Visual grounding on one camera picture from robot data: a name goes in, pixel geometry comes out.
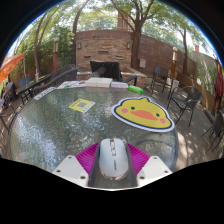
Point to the white booklet stack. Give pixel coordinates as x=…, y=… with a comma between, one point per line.
x=119, y=85

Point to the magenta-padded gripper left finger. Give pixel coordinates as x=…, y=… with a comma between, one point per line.
x=85, y=160

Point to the tall tree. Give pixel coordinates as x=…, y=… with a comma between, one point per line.
x=135, y=50

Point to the white computer mouse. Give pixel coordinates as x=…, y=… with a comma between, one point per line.
x=113, y=159

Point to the orange parasol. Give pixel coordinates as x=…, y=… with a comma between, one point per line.
x=9, y=66

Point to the dark round patio table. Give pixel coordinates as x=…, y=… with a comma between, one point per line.
x=31, y=85

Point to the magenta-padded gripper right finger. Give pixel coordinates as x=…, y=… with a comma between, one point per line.
x=141, y=160

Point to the small white side table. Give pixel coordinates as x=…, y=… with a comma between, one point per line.
x=174, y=84

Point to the stone fountain basin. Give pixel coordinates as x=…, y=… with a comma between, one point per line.
x=131, y=72

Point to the brown lamp post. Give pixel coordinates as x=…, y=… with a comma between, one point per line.
x=55, y=56
x=174, y=63

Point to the closed red parasol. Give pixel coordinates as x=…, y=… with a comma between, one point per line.
x=219, y=85

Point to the dark wicker chair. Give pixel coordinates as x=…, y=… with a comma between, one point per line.
x=58, y=80
x=63, y=70

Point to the yellow duck mouse pad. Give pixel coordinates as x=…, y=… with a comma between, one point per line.
x=143, y=115

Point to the grey wall box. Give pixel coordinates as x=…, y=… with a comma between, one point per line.
x=142, y=63

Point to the dark slatted chair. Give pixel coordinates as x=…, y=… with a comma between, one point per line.
x=24, y=81
x=160, y=73

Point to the white printed strip card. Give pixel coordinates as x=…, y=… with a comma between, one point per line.
x=45, y=93

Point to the black metal mesh chair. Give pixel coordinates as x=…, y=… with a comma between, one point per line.
x=6, y=116
x=218, y=126
x=188, y=100

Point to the black wooden armchair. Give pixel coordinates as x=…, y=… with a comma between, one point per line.
x=111, y=69

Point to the colourful printed brochure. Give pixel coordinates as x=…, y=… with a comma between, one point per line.
x=71, y=84

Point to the yellow square card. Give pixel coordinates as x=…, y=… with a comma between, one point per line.
x=81, y=105

